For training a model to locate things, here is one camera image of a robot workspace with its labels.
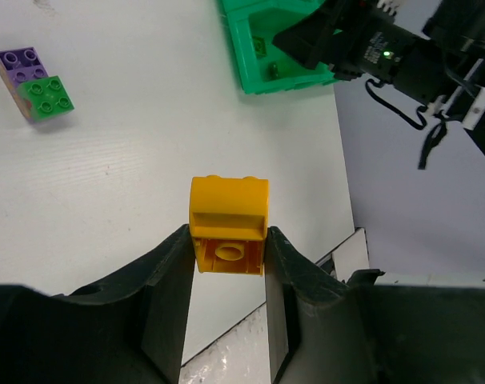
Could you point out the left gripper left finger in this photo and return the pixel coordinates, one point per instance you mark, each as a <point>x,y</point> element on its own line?
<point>128,327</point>

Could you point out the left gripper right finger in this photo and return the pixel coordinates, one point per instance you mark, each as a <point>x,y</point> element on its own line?
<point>321,330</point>

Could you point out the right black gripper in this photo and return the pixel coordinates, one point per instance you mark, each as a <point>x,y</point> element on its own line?
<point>368,41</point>

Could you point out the yellow striped slope lego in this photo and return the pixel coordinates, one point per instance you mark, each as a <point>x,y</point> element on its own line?
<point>228,220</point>

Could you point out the green square lego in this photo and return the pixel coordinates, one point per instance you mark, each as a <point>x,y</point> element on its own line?
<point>38,95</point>

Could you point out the green two-by-four lego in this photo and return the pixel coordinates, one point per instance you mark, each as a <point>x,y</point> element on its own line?
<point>260,46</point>

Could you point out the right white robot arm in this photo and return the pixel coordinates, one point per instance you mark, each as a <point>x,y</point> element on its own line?
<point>460,27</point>

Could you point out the green four-compartment tray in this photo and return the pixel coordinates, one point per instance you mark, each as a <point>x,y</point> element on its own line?
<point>243,20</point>

